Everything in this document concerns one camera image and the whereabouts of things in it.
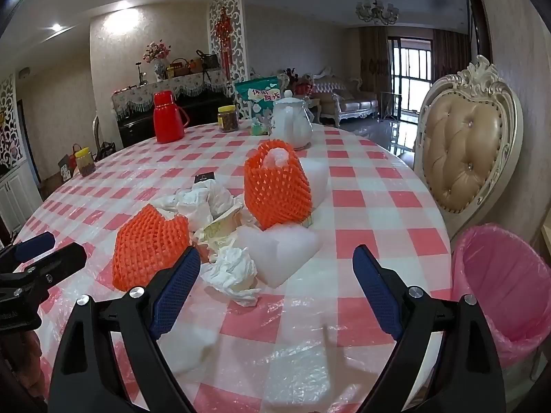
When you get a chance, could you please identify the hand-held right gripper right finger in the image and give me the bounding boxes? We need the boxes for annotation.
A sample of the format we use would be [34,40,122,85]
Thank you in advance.
[352,244,506,413]

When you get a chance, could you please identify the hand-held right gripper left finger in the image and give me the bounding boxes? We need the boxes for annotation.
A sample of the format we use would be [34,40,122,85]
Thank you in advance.
[47,245,203,413]

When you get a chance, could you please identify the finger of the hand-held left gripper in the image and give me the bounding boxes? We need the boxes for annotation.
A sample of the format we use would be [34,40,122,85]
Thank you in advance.
[13,242,87,287]
[0,231,56,264]

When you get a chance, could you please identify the orange foam fruit net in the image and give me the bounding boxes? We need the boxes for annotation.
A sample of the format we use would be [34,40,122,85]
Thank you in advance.
[113,205,192,292]
[243,139,313,230]

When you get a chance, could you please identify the white tissue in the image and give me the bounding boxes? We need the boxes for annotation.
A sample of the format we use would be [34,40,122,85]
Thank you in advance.
[201,244,262,306]
[153,179,246,231]

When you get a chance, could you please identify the white foam block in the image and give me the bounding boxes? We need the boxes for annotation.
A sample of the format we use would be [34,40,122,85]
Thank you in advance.
[235,226,320,288]
[299,157,330,216]

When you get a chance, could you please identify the pink lined trash bin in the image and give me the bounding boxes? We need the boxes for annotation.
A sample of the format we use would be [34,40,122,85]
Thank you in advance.
[451,223,551,371]

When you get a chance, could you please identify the person's left hand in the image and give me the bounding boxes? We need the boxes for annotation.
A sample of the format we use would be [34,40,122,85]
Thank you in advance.
[0,331,47,402]

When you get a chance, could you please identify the white cabinet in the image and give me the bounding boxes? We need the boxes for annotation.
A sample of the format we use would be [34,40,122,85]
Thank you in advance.
[0,155,36,234]

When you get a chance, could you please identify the pink checkered tablecloth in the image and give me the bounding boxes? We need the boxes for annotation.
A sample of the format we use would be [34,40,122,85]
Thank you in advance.
[9,123,453,413]

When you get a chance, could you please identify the yellow lid glass jar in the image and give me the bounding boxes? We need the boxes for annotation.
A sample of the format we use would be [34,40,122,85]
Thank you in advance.
[217,104,239,133]
[74,146,96,177]

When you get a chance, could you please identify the cream tufted dining chair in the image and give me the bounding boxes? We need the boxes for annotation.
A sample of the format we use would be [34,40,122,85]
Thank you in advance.
[414,55,525,242]

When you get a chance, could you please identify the red thermos jug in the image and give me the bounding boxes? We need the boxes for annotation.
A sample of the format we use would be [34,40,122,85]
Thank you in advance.
[153,91,190,144]

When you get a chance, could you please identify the floral lace piano cover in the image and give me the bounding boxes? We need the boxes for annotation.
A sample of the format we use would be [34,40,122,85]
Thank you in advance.
[112,71,229,119]

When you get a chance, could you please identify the black upright piano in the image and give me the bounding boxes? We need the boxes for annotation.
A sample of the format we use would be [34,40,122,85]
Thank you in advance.
[116,90,242,147]

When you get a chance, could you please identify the white teapot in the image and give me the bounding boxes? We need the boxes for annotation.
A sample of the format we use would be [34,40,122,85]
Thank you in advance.
[271,91,314,150]

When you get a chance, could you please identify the metal drying rack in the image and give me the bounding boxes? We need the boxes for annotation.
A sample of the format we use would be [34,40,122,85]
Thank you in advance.
[379,90,402,120]

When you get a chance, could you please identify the carved pink sofa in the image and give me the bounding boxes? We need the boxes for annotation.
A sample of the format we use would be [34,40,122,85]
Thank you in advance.
[311,66,380,126]

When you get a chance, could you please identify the green snack bag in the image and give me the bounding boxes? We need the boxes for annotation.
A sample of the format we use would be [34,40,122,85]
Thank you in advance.
[233,76,285,125]

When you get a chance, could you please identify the balcony window door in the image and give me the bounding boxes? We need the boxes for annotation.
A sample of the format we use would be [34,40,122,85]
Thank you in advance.
[387,36,433,117]

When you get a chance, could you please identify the vase of pink flowers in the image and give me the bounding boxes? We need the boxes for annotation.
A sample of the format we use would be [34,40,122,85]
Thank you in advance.
[143,41,172,82]

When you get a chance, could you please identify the brown patterned curtain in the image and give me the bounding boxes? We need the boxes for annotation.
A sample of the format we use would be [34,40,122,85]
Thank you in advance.
[433,30,471,84]
[359,26,390,93]

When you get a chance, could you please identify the dark handbag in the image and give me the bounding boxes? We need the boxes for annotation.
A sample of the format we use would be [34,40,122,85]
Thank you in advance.
[197,49,219,70]

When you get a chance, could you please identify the white lattice partition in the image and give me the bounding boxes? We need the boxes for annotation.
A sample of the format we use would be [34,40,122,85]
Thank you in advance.
[208,0,249,91]

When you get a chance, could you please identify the chandelier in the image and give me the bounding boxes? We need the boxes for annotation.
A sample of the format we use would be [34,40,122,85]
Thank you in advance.
[355,0,400,25]

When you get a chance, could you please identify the red knot wall hanging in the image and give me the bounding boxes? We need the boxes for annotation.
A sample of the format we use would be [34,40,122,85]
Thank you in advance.
[215,8,235,72]

